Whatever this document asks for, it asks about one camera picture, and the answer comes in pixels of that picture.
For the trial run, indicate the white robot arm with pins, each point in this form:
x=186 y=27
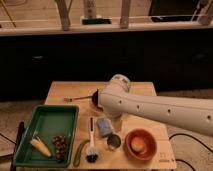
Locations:
x=187 y=113

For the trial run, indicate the green plastic tray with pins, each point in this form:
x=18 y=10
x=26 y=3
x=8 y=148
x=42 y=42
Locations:
x=46 y=122

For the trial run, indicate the dark round plate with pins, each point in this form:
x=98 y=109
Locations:
x=95 y=99

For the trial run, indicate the blue sponge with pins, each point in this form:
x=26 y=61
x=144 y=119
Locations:
x=104 y=127

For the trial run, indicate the small metal cup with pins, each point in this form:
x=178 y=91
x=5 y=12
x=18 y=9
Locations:
x=113 y=142

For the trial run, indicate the peach fruit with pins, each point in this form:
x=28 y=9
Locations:
x=137 y=144

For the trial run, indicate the orange bowl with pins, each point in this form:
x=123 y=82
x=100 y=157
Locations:
x=150 y=145

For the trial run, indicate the dark red grape bunch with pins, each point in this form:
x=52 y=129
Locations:
x=59 y=142

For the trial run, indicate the green chili pepper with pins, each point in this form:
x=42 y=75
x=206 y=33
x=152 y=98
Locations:
x=77 y=157

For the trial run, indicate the yellow corn cob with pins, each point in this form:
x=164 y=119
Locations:
x=38 y=144

